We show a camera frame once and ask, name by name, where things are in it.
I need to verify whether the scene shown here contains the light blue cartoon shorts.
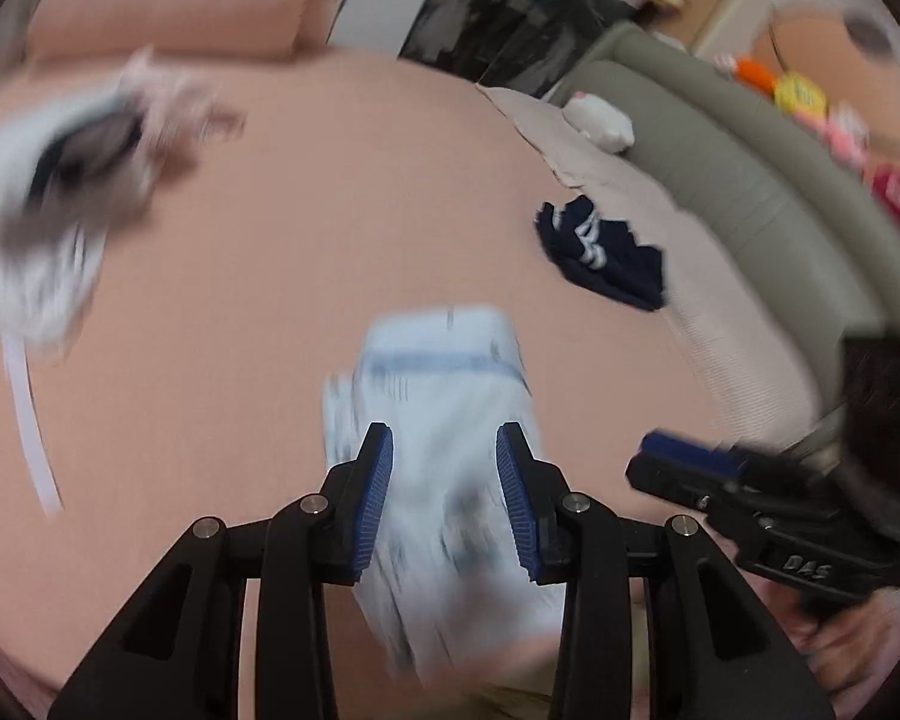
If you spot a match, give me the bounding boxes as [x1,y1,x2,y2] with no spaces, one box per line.
[323,305,564,681]

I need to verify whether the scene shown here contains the person's right hand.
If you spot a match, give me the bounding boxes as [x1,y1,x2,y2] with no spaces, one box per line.
[775,589,900,697]

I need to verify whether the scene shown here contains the beige bed blanket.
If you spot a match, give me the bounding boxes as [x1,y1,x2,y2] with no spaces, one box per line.
[484,88,821,445]

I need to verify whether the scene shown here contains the navy striped folded garment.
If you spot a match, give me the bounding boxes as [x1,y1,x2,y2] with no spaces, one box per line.
[535,195,667,312]

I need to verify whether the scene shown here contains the grey padded headboard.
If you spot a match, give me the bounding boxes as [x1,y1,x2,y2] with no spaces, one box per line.
[551,21,900,410]

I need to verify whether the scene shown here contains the red round plush toy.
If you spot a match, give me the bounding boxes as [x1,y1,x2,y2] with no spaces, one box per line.
[870,164,900,224]

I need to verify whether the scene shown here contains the pink white plush toy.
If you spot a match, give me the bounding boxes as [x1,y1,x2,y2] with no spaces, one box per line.
[814,103,870,174]

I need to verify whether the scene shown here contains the white plush pillow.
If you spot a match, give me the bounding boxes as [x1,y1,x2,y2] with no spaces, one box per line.
[562,93,635,154]

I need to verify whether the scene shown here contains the yellow sponge plush toy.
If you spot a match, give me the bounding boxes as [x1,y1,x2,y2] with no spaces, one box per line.
[772,71,829,119]

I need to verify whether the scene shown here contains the carrot plush toy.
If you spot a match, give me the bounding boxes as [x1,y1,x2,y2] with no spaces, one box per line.
[713,54,777,99]

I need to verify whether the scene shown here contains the white navy-trimmed shirt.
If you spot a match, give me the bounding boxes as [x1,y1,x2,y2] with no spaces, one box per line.
[0,86,154,517]

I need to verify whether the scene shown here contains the dark glass wardrobe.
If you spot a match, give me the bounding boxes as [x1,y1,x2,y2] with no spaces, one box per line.
[400,0,639,98]

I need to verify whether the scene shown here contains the pink patterned garment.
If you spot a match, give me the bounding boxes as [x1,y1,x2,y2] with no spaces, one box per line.
[118,49,245,163]

